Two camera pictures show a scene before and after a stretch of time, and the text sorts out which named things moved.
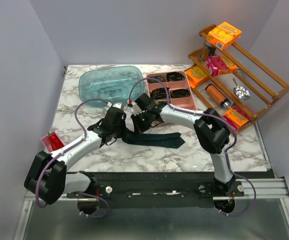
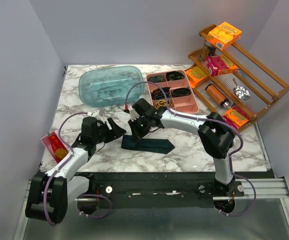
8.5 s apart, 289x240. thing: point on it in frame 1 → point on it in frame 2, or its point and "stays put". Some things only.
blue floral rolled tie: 161,78 stays put
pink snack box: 218,65 stays put
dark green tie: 173,140 → 158,146
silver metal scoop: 241,91 stays put
